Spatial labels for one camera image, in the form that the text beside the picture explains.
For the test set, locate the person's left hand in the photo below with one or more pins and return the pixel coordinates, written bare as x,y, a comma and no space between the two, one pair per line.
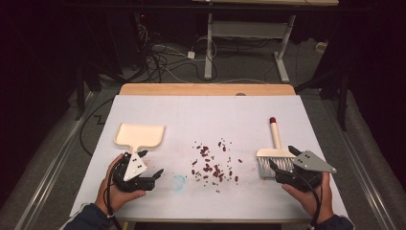
107,195

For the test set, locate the white power adapter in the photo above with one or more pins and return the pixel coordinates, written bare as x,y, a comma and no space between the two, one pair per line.
191,55

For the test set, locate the black stand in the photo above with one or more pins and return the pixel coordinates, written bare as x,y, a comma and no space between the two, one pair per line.
79,96
343,102

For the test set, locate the white table sheet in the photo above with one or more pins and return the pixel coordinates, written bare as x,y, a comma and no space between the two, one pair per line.
207,118

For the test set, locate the metal floor rail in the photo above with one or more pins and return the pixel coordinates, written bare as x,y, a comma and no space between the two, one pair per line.
367,188
48,179

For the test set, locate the cream brush with red tip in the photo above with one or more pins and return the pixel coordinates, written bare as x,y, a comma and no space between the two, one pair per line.
275,134

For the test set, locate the small white box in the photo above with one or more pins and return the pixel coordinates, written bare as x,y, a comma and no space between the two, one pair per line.
320,47

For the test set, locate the white-legged desk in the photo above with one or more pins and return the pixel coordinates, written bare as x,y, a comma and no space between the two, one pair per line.
209,48

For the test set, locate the wooden table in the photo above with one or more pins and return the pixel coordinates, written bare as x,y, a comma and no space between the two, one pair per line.
207,89

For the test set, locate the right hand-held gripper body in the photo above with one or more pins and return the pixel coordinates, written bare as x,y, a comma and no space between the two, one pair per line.
311,163

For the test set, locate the cream plastic dustpan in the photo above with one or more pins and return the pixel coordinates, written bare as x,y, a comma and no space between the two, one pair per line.
140,135

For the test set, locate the person's right hand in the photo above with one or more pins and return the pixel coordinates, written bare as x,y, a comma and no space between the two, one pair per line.
311,201

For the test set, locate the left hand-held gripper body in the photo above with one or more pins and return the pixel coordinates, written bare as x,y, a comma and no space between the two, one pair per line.
134,166

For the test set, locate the red beans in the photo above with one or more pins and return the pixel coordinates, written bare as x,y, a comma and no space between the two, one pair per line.
207,168

